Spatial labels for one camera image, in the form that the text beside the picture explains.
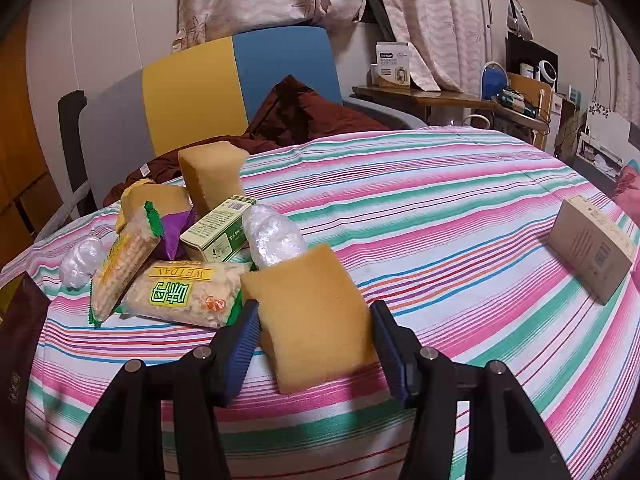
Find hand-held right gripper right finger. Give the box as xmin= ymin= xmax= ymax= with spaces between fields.
xmin=369 ymin=300 xmax=573 ymax=480

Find wooden wardrobe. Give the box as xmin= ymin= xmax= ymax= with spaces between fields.
xmin=0 ymin=5 xmax=66 ymax=266

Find maroon cloth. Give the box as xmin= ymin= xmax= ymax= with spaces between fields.
xmin=124 ymin=75 xmax=396 ymax=206

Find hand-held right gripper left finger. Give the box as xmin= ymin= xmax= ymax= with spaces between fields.
xmin=57 ymin=300 xmax=261 ymax=480

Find dark maroon box gold inside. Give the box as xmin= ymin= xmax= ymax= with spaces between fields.
xmin=0 ymin=271 xmax=52 ymax=466

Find black monitor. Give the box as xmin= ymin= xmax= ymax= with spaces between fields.
xmin=506 ymin=32 xmax=558 ymax=81

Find brown cardboard box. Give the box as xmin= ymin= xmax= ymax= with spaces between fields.
xmin=546 ymin=195 xmax=636 ymax=306

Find corn snack packet green edges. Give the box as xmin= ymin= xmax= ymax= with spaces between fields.
xmin=89 ymin=201 xmax=166 ymax=328

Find purple snack packet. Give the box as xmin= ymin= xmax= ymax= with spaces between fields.
xmin=152 ymin=208 xmax=198 ymax=261

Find white round fan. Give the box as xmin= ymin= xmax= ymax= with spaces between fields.
xmin=535 ymin=60 xmax=558 ymax=92

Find yellow sponge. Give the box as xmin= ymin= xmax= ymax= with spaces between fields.
xmin=124 ymin=183 xmax=193 ymax=226
xmin=240 ymin=242 xmax=381 ymax=395

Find white flower print box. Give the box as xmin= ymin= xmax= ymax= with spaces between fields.
xmin=575 ymin=100 xmax=640 ymax=181

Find black upright pad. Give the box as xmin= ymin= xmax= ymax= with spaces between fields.
xmin=57 ymin=90 xmax=98 ymax=221

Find tall yellow sponge block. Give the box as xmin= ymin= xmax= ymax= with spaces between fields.
xmin=177 ymin=141 xmax=250 ymax=218

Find wooden side table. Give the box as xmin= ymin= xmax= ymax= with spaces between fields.
xmin=352 ymin=85 xmax=501 ymax=126

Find lumpy clear plastic bag wad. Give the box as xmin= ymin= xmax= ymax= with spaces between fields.
xmin=59 ymin=236 xmax=107 ymax=289

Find smooth clear plastic bag wad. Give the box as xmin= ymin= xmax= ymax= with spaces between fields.
xmin=241 ymin=203 xmax=308 ymax=269

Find grey metal tube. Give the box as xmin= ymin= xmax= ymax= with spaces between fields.
xmin=32 ymin=180 xmax=93 ymax=241

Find rice cracker packet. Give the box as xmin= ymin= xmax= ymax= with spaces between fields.
xmin=116 ymin=260 xmax=256 ymax=329

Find green and white carton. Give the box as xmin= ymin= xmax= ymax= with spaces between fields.
xmin=179 ymin=196 xmax=257 ymax=264

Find grey yellow blue chair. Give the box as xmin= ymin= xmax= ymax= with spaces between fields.
xmin=80 ymin=26 xmax=428 ymax=208

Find white printed box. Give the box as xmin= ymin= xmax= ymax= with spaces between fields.
xmin=375 ymin=41 xmax=412 ymax=90

